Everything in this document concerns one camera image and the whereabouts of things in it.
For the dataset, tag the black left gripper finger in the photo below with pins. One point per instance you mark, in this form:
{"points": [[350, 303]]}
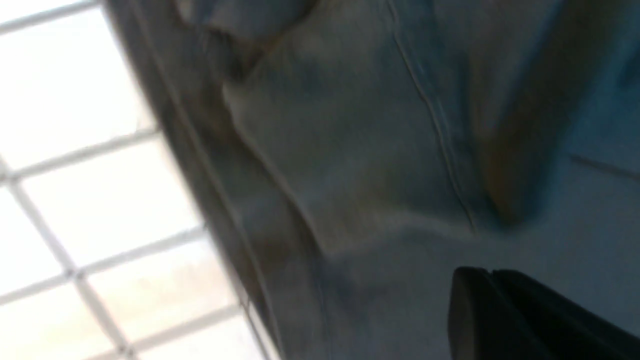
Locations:
{"points": [[507, 315]]}

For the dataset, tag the gray long sleeve shirt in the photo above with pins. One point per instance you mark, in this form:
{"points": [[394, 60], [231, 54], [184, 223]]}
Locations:
{"points": [[349, 155]]}

